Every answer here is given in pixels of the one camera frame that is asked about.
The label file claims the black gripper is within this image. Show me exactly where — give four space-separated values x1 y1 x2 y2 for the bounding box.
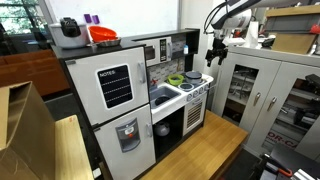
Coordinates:
205 37 230 68

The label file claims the small cardboard box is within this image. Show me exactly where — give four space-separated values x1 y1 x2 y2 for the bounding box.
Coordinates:
265 4 320 55

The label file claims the small red object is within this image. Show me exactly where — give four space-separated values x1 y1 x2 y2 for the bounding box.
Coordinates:
309 23 320 35

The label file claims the white box container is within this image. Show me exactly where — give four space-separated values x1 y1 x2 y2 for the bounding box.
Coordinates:
48 22 92 50

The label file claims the large cardboard box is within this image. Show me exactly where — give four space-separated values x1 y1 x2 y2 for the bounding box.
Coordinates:
0 80 57 180

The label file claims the cabinet door with window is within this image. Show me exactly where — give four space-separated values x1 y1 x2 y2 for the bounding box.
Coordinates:
213 51 282 134
244 64 320 158

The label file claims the gray toy pot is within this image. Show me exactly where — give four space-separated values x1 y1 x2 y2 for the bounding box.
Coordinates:
184 70 203 85

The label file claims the white storage cabinet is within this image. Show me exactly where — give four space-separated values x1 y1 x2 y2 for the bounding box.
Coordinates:
211 43 320 161

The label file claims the paper towel roll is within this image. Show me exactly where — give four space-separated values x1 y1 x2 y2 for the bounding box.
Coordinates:
246 21 260 49

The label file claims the green bowl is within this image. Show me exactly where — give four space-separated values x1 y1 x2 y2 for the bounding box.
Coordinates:
166 73 185 87

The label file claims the small black device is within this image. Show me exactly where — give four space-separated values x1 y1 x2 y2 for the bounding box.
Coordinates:
261 37 276 48

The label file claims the toy microwave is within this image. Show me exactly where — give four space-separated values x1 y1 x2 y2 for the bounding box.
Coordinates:
137 36 174 68

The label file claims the black round pan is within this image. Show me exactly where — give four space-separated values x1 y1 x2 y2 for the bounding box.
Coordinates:
154 95 172 107

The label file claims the gray toy sink basin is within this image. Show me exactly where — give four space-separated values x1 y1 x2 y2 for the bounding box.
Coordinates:
148 84 183 110

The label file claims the toy oven door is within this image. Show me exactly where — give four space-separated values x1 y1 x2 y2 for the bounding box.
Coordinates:
182 93 208 137

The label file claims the gray toy kettle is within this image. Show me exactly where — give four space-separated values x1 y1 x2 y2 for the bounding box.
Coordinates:
153 120 171 138

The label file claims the metal plate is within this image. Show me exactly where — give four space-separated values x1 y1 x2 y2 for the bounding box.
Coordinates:
94 37 122 48

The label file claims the orange bowl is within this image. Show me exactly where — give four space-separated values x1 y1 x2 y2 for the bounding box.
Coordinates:
88 25 119 43

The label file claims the black case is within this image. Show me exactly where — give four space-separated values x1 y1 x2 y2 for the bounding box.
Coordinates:
256 143 320 180

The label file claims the fridge door with notes chalkboard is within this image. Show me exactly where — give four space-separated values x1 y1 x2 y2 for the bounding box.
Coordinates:
65 46 150 127

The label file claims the white black toy kitchen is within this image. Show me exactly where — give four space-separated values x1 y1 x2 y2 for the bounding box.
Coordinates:
51 28 215 180

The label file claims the freezer door with ice dispenser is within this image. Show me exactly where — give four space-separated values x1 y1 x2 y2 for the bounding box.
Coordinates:
93 103 157 180

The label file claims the orange handled tool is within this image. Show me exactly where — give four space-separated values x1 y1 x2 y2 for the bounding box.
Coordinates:
277 167 294 178

